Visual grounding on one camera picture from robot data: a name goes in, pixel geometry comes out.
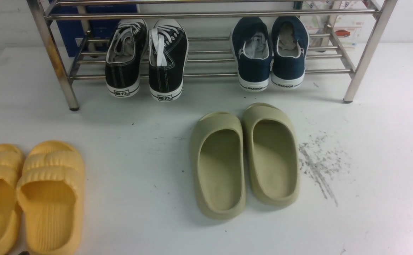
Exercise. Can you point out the right black canvas sneaker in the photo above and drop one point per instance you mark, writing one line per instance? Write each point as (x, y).
(168, 55)

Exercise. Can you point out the olive green slipper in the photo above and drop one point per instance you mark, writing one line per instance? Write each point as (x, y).
(216, 156)
(272, 153)

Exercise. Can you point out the right olive green slipper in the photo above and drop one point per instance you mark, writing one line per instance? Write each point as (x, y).
(272, 153)

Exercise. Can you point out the colourful printed poster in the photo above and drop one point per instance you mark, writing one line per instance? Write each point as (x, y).
(347, 28)

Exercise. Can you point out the navy slip-on shoe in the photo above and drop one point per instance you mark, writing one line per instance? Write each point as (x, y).
(290, 42)
(251, 48)

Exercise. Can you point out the blue box behind rack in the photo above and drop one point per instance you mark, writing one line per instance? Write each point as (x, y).
(73, 31)

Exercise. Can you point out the black canvas sneaker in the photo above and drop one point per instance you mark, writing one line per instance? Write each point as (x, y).
(127, 46)
(168, 55)

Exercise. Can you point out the left olive green slipper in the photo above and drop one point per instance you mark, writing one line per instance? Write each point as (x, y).
(216, 156)

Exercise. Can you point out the stainless steel shoe rack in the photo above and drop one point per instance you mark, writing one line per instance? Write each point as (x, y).
(209, 46)

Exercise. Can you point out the left black canvas sneaker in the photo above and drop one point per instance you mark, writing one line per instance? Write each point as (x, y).
(127, 46)

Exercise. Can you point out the right yellow slipper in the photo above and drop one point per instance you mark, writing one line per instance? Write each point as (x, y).
(50, 192)

